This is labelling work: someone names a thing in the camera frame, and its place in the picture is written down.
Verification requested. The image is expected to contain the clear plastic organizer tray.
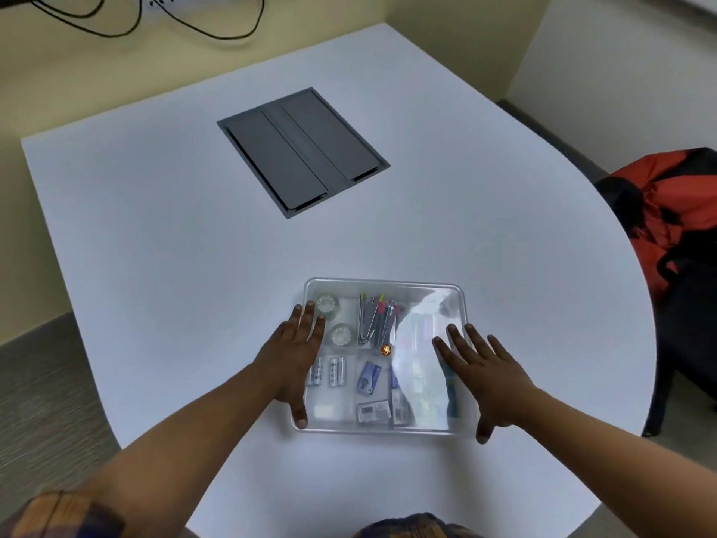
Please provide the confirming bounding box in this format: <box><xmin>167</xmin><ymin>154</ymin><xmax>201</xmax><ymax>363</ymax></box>
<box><xmin>290</xmin><ymin>278</ymin><xmax>482</xmax><ymax>439</ymax></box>

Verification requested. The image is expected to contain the person's right forearm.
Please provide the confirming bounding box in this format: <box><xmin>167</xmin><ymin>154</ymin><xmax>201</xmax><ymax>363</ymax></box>
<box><xmin>512</xmin><ymin>389</ymin><xmax>717</xmax><ymax>538</ymax></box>

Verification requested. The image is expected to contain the thin black cable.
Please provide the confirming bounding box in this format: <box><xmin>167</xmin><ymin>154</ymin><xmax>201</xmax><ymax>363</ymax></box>
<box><xmin>31</xmin><ymin>0</ymin><xmax>144</xmax><ymax>39</ymax></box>

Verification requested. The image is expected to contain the group of metal staplers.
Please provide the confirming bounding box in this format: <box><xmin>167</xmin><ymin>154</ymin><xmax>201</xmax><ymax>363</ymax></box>
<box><xmin>357</xmin><ymin>294</ymin><xmax>404</xmax><ymax>348</ymax></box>

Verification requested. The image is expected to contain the orange and black backpack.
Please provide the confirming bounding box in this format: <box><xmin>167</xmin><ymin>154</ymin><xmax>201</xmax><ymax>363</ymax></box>
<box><xmin>593</xmin><ymin>148</ymin><xmax>717</xmax><ymax>303</ymax></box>

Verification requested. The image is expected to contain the person's left forearm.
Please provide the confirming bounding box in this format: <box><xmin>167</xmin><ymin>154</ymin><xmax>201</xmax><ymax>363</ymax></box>
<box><xmin>84</xmin><ymin>361</ymin><xmax>290</xmax><ymax>538</ymax></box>

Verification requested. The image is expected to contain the pile of small teal boxes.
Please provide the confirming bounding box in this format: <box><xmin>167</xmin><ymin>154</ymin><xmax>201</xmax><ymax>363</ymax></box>
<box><xmin>439</xmin><ymin>358</ymin><xmax>463</xmax><ymax>421</ymax></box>

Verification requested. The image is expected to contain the person's left hand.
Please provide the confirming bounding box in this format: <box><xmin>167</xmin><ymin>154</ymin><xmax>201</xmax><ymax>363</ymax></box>
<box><xmin>252</xmin><ymin>300</ymin><xmax>327</xmax><ymax>431</ymax></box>

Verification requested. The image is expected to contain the person's right hand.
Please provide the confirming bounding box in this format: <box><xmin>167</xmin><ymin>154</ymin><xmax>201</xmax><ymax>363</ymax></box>
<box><xmin>432</xmin><ymin>323</ymin><xmax>545</xmax><ymax>445</ymax></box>

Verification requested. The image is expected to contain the clear plastic lid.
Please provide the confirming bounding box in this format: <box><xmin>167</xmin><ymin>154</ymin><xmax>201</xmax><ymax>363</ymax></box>
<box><xmin>290</xmin><ymin>276</ymin><xmax>482</xmax><ymax>439</ymax></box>

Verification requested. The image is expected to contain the blue white staple packet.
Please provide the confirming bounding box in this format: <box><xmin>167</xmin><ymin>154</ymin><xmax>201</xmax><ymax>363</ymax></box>
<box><xmin>357</xmin><ymin>361</ymin><xmax>383</xmax><ymax>396</ymax></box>

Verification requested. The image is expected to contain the plaid shirt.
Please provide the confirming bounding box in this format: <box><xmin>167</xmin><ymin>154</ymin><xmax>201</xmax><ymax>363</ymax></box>
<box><xmin>0</xmin><ymin>486</ymin><xmax>471</xmax><ymax>538</ymax></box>

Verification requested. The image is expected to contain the black chair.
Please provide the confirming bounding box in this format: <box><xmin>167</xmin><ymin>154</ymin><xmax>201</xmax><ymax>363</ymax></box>
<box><xmin>641</xmin><ymin>257</ymin><xmax>717</xmax><ymax>439</ymax></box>

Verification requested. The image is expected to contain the grey table cable hatch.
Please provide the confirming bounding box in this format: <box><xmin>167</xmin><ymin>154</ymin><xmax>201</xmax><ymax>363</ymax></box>
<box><xmin>217</xmin><ymin>87</ymin><xmax>391</xmax><ymax>220</ymax></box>

